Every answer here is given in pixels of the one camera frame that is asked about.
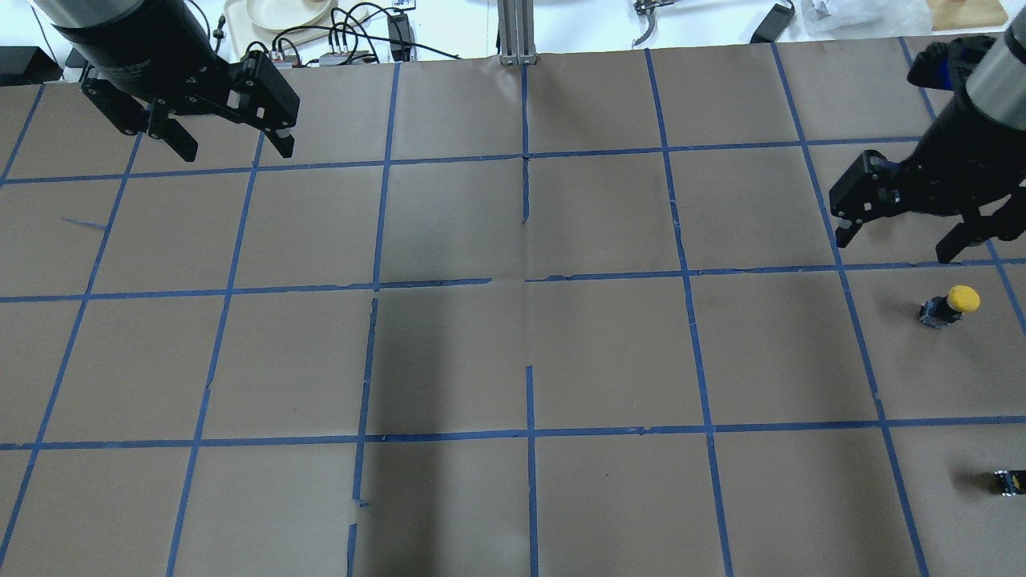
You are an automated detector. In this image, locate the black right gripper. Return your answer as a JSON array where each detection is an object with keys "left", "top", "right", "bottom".
[{"left": 828, "top": 97, "right": 1025, "bottom": 264}]

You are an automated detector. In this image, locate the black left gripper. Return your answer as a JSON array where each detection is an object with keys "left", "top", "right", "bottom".
[{"left": 52, "top": 1, "right": 301, "bottom": 162}]

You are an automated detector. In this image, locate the yellow push button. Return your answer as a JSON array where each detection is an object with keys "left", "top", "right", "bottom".
[{"left": 919, "top": 284, "right": 981, "bottom": 329}]

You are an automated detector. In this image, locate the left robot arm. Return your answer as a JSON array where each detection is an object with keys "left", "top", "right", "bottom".
[{"left": 36, "top": 1, "right": 301, "bottom": 162}]

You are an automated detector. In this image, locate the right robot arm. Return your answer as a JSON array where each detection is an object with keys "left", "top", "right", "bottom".
[{"left": 828, "top": 18, "right": 1025, "bottom": 264}]

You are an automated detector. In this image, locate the beige tray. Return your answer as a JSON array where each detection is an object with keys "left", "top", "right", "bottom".
[{"left": 223, "top": 1, "right": 356, "bottom": 56}]

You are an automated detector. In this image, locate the beige plate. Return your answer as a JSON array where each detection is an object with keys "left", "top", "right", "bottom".
[{"left": 244, "top": 0, "right": 333, "bottom": 30}]

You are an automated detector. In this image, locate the wooden cutting board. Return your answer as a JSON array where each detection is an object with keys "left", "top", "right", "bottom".
[{"left": 928, "top": 0, "right": 1010, "bottom": 32}]

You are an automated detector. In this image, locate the clear plastic bag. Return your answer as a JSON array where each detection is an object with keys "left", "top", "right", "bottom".
[{"left": 795, "top": 1, "right": 934, "bottom": 39}]

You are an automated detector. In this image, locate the black power adapter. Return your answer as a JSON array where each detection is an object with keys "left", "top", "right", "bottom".
[{"left": 749, "top": 1, "right": 798, "bottom": 44}]

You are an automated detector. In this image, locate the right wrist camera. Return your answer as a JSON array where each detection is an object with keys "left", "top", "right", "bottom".
[{"left": 907, "top": 35, "right": 997, "bottom": 91}]

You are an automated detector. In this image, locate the aluminium frame post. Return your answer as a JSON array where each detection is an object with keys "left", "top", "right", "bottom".
[{"left": 497, "top": 0, "right": 538, "bottom": 67}]

